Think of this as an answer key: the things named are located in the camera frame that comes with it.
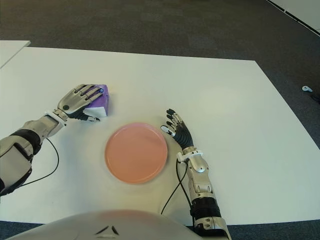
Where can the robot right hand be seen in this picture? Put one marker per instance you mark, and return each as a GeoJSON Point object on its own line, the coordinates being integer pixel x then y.
{"type": "Point", "coordinates": [183, 135]}

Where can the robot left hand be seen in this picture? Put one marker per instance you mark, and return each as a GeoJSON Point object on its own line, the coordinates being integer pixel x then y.
{"type": "Point", "coordinates": [72, 101]}

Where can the purple tissue paper pack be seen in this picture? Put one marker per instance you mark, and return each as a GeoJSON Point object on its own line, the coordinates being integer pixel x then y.
{"type": "Point", "coordinates": [102, 105]}

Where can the robot left arm silver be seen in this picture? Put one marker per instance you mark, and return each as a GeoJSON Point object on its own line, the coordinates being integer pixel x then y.
{"type": "Point", "coordinates": [37, 127]}

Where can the robot right arm silver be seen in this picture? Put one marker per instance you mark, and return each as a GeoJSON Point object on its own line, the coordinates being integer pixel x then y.
{"type": "Point", "coordinates": [200, 167]}

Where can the pink round plate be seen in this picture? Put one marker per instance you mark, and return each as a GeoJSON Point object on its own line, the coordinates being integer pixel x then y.
{"type": "Point", "coordinates": [136, 152]}

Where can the white side table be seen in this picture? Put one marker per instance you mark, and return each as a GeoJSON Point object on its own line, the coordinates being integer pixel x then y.
{"type": "Point", "coordinates": [11, 50]}

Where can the silver robot torso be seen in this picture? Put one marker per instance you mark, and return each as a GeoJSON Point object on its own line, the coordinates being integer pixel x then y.
{"type": "Point", "coordinates": [112, 225]}

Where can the small white floor object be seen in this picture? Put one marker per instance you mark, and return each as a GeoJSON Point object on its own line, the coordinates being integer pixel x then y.
{"type": "Point", "coordinates": [306, 88]}

